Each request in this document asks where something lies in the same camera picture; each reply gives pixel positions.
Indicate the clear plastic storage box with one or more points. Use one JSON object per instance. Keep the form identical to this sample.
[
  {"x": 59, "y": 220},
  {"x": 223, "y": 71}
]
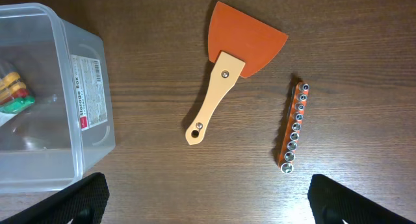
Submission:
[{"x": 54, "y": 142}]

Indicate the orange scraper with wooden handle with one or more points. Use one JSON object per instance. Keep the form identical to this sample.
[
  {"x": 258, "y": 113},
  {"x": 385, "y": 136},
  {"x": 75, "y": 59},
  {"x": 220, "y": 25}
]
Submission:
[{"x": 238, "y": 46}]

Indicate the orange socket rail with sockets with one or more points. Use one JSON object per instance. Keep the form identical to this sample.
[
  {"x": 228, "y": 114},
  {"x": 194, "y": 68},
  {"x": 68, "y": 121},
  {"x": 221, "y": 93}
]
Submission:
[{"x": 291, "y": 137}]

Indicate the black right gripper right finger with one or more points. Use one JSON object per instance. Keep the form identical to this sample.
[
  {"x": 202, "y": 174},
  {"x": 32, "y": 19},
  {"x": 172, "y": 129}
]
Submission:
[{"x": 332, "y": 202}]

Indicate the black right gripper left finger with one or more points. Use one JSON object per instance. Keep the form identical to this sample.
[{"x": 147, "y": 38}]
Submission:
[{"x": 82, "y": 202}]

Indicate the clear pack of coloured bits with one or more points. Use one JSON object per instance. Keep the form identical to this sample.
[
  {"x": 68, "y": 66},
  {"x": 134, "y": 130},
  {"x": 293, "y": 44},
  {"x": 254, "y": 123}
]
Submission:
[{"x": 15, "y": 95}]

